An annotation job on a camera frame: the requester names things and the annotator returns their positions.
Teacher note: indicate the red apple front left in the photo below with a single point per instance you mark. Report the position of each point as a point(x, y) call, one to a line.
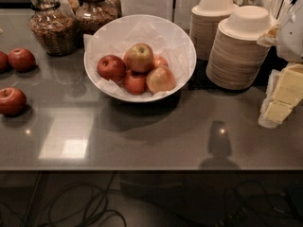
point(12, 101)

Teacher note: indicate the glass jar back left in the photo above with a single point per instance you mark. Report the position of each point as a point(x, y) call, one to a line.
point(69, 7)

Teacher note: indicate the dark red left apple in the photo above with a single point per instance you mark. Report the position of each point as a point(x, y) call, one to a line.
point(111, 67)

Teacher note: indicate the yellow-red right apple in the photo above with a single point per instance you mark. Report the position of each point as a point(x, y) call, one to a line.
point(160, 79)

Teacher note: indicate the glass granola jar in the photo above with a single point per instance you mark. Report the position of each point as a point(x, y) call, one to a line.
point(53, 30)
point(94, 14)

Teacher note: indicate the paper bowl stack rear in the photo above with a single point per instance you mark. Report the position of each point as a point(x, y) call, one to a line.
point(205, 18)

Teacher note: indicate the paper bowl stack front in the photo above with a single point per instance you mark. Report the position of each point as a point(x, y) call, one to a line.
point(235, 57)

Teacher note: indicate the paper bowl stack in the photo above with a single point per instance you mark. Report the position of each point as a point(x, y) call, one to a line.
point(235, 57)
point(205, 18)

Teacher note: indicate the white bowl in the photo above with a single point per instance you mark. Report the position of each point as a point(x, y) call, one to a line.
point(164, 32)

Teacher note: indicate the glass granola jar left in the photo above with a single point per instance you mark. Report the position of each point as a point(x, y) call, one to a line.
point(53, 30)

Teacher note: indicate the yellow-green red top apple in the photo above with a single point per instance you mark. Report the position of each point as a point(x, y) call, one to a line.
point(139, 58)

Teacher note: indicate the red bottom middle apple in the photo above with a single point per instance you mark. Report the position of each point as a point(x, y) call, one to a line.
point(134, 83)

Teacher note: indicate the red apple on table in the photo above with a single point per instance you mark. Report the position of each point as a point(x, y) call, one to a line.
point(21, 59)

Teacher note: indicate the red back hidden apple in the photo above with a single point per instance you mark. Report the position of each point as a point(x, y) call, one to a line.
point(158, 60)

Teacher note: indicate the glass granola jar middle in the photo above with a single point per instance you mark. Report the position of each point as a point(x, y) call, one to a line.
point(94, 14)

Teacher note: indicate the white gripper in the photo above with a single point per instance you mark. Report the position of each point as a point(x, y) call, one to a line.
point(292, 37)

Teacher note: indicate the red apple at edge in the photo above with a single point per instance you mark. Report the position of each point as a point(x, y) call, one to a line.
point(4, 62)

